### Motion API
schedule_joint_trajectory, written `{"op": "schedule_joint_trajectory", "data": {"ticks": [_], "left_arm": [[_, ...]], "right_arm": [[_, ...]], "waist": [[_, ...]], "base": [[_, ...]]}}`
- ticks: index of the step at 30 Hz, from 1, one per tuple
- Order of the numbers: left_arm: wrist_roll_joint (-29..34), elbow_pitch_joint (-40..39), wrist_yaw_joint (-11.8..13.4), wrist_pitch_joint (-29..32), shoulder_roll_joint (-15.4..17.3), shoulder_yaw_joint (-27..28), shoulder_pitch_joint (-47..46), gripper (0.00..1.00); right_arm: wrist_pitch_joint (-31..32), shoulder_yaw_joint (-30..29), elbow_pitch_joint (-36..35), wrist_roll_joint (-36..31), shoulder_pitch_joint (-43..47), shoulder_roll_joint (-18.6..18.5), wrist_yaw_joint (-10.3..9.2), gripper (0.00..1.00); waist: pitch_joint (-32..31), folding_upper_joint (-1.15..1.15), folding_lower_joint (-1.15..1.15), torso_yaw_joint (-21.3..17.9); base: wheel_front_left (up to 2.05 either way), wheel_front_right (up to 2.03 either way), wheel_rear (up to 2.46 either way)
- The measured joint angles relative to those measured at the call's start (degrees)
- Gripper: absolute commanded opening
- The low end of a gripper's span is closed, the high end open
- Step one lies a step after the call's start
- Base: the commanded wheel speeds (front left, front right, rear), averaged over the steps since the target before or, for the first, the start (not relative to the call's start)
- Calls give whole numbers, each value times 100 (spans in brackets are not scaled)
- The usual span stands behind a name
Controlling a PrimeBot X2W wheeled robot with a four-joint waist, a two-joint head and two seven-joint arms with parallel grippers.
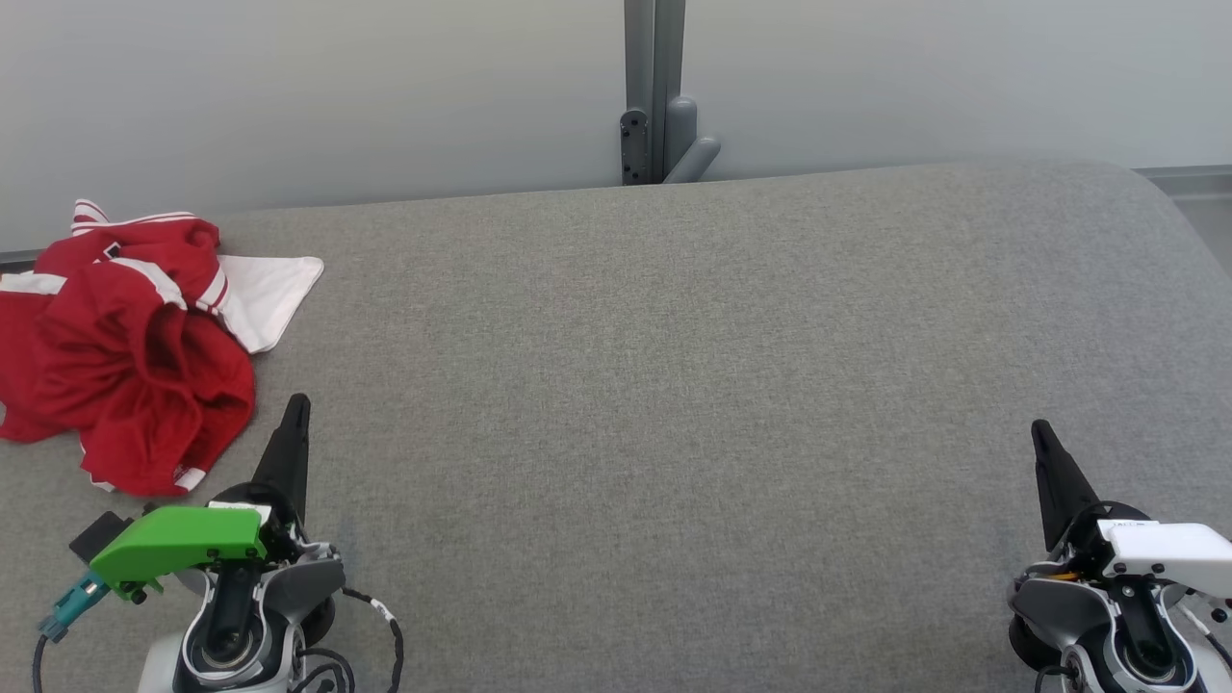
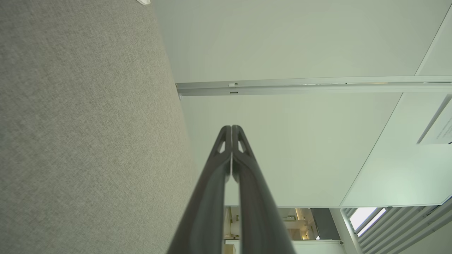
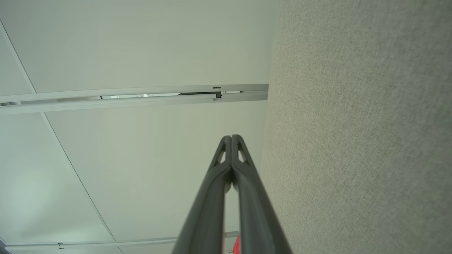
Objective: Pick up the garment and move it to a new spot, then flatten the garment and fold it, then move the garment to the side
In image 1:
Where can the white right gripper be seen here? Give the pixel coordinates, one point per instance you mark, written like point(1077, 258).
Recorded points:
point(1165, 553)

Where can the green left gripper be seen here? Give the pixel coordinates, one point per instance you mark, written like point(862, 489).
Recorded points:
point(183, 539)

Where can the red shorts white trim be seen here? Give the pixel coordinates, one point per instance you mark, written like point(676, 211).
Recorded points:
point(135, 395)

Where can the red jersey white sleeves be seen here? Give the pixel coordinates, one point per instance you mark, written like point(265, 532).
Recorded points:
point(260, 294)

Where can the grey fabric padded surface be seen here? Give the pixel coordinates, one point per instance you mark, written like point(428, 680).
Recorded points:
point(674, 385)

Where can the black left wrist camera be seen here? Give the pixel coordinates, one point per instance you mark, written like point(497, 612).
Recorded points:
point(98, 535)

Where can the dark grey screwed bracket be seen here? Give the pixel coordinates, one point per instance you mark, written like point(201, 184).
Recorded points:
point(634, 144)

